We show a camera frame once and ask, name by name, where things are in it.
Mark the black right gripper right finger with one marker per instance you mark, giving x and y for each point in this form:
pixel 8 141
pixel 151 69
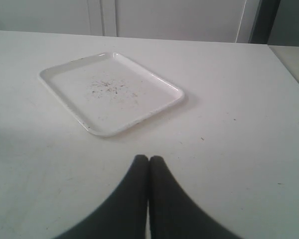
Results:
pixel 173 214

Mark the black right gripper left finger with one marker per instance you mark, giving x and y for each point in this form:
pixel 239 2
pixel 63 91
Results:
pixel 123 215

